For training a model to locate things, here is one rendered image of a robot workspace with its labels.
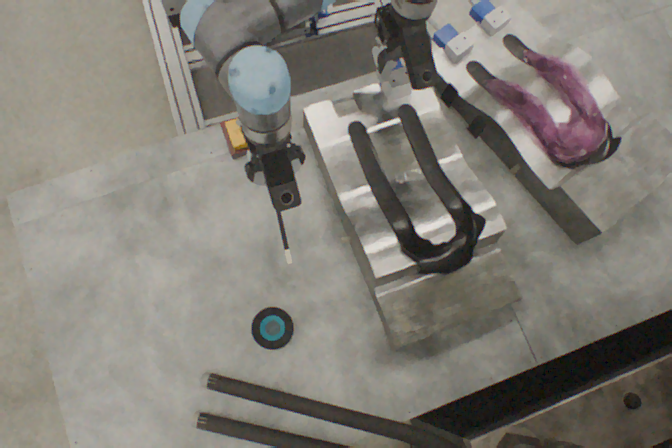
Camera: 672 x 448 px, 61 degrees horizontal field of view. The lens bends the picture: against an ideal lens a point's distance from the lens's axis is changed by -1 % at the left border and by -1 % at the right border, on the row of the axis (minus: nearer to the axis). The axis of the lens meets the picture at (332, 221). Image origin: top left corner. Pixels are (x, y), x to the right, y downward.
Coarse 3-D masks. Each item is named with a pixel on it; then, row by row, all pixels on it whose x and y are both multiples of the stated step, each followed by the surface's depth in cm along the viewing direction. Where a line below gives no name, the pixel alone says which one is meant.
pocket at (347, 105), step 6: (348, 96) 118; (354, 96) 117; (336, 102) 117; (342, 102) 118; (348, 102) 119; (354, 102) 119; (336, 108) 118; (342, 108) 118; (348, 108) 118; (354, 108) 118; (360, 108) 117; (336, 114) 118; (342, 114) 118; (348, 114) 118
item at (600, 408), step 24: (648, 360) 118; (600, 384) 114; (624, 384) 114; (648, 384) 114; (552, 408) 112; (576, 408) 112; (600, 408) 113; (624, 408) 113; (648, 408) 113; (480, 432) 114; (552, 432) 111; (576, 432) 111; (600, 432) 111; (624, 432) 112; (648, 432) 112
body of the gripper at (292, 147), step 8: (288, 136) 92; (248, 144) 91; (256, 144) 86; (272, 144) 85; (280, 144) 86; (288, 144) 92; (256, 152) 91; (296, 152) 94; (256, 160) 91; (256, 168) 93
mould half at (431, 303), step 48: (384, 96) 116; (432, 96) 117; (336, 144) 114; (384, 144) 114; (432, 144) 115; (336, 192) 112; (432, 192) 110; (480, 192) 108; (384, 240) 104; (432, 240) 105; (480, 240) 106; (384, 288) 109; (432, 288) 110; (480, 288) 110
